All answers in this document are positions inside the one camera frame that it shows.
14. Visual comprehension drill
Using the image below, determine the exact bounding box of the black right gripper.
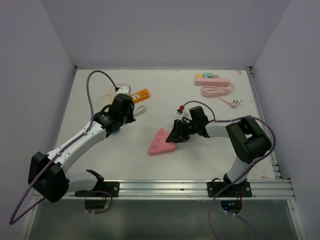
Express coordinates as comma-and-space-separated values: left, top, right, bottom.
167, 119, 198, 144

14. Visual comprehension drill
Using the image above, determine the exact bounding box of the orange power strip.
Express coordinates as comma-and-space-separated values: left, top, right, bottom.
130, 88, 150, 104

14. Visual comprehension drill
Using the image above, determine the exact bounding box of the pink triangular power strip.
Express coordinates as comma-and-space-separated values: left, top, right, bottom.
148, 128, 176, 156

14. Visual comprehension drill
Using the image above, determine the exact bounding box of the blue square adapter plug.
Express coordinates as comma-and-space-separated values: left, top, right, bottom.
112, 128, 121, 134

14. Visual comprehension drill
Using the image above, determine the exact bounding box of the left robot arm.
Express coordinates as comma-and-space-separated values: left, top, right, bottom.
28, 93, 135, 203

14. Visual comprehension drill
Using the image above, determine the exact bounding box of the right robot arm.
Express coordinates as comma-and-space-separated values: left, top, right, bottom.
166, 106, 276, 197

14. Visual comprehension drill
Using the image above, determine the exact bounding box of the long pink power strip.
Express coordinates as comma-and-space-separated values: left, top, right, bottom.
194, 77, 230, 87

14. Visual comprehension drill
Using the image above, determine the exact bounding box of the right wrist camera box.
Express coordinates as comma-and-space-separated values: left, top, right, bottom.
176, 105, 189, 119

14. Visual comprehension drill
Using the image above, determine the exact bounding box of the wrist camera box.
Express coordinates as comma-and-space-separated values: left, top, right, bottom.
115, 84, 131, 96
176, 105, 189, 119

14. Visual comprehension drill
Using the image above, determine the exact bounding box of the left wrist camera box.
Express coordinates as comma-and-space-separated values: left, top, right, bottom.
115, 84, 131, 96

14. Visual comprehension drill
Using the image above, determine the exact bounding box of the yellow charging cable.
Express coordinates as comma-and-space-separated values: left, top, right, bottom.
98, 82, 126, 107

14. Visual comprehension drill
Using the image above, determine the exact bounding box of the pink power strip cord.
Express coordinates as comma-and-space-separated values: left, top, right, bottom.
200, 83, 245, 109

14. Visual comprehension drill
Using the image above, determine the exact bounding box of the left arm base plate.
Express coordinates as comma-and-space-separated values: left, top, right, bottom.
74, 181, 120, 198

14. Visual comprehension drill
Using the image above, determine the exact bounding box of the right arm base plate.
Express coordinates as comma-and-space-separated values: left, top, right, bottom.
206, 178, 253, 198

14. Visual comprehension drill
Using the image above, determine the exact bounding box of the aluminium right side rail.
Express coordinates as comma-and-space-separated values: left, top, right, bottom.
244, 66, 283, 180

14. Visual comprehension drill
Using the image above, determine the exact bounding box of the aluminium rail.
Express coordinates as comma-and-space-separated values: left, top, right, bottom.
31, 178, 297, 200
244, 66, 283, 180

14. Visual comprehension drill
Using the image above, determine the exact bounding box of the aluminium front rail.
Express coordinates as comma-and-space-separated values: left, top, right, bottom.
31, 178, 297, 200

